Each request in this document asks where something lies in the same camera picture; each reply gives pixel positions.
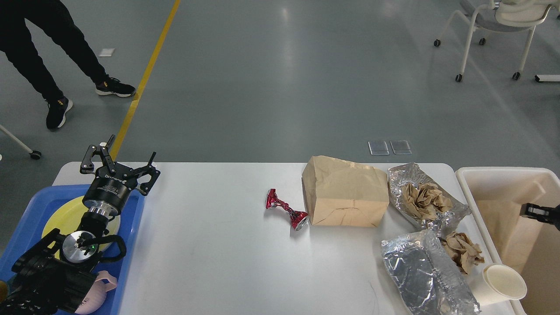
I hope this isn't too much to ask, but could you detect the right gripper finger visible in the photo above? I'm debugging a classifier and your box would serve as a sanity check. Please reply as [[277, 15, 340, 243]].
[[520, 203, 553, 224]]

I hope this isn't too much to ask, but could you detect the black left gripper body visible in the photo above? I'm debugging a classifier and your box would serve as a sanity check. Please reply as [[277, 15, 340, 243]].
[[83, 165, 138, 217]]

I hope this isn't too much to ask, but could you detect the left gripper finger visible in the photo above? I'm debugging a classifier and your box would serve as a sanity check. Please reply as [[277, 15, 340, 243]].
[[129, 151, 161, 196], [80, 134, 116, 175]]

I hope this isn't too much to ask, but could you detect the brown paper bag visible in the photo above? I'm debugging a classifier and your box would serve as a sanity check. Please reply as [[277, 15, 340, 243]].
[[302, 156, 389, 228], [476, 200, 560, 315]]

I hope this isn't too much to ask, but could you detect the yellow round plate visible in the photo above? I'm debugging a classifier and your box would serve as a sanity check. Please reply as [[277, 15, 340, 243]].
[[41, 196, 121, 251]]

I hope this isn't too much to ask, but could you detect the small brown paper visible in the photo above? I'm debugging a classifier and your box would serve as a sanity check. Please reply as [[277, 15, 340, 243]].
[[440, 232, 485, 275]]

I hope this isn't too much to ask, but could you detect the pink ribbed mug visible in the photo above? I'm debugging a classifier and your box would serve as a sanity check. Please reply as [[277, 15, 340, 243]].
[[75, 270, 118, 315]]

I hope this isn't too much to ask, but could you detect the brown paper ball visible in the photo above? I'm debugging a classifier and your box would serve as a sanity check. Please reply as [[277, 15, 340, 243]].
[[401, 182, 452, 221]]

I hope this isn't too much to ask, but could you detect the aluminium foil sheet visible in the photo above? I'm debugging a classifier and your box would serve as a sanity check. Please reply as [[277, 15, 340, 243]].
[[388, 163, 471, 237]]

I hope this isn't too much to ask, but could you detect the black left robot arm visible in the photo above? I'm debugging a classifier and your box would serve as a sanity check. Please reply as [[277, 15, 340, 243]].
[[1, 135, 160, 315]]

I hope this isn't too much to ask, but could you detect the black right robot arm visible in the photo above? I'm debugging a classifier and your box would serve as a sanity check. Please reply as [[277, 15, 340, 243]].
[[520, 203, 560, 231]]

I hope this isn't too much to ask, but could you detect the beige plastic bin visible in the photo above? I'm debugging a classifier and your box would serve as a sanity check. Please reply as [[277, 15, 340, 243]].
[[456, 167, 560, 315]]

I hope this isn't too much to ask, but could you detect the left white chair leg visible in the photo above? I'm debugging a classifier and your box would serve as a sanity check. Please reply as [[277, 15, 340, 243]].
[[0, 124, 42, 160]]

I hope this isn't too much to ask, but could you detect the white paper cup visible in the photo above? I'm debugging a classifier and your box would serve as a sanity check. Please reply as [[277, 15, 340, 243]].
[[468, 264, 527, 307]]

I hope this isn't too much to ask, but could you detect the blue plastic tray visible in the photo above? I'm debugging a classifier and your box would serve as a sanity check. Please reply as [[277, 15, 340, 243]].
[[1, 184, 144, 315]]

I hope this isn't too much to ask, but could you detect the person in dark clothes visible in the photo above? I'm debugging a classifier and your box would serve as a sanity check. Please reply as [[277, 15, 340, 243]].
[[0, 0, 136, 131]]

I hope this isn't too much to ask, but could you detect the crushed red can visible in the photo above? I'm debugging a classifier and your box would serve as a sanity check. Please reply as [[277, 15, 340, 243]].
[[265, 188, 309, 231]]

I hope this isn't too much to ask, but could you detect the white wheeled chair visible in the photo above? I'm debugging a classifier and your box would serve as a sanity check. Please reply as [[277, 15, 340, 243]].
[[434, 0, 559, 82]]

